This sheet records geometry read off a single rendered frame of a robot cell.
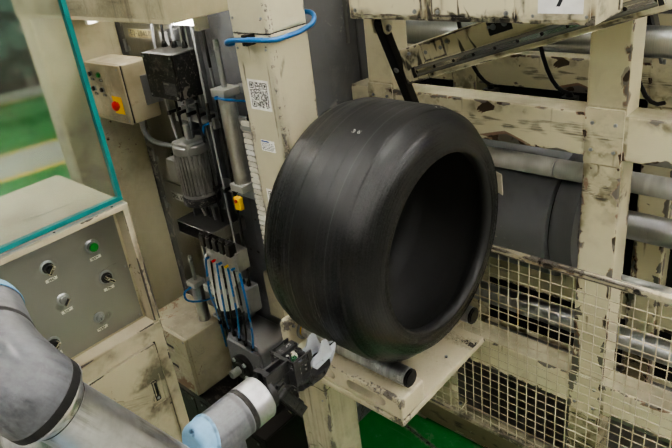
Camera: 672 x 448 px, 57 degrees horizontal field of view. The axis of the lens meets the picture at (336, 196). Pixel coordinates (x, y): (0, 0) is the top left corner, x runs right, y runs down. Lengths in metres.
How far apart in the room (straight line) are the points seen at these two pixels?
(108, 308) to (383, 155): 0.93
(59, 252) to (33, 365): 0.85
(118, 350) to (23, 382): 0.97
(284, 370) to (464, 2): 0.85
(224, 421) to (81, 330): 0.69
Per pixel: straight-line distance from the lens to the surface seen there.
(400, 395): 1.50
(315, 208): 1.23
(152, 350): 1.88
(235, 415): 1.22
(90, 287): 1.76
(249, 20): 1.46
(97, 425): 0.92
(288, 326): 1.63
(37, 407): 0.86
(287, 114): 1.48
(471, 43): 1.57
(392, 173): 1.21
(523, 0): 1.34
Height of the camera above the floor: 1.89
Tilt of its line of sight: 25 degrees down
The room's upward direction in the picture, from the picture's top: 7 degrees counter-clockwise
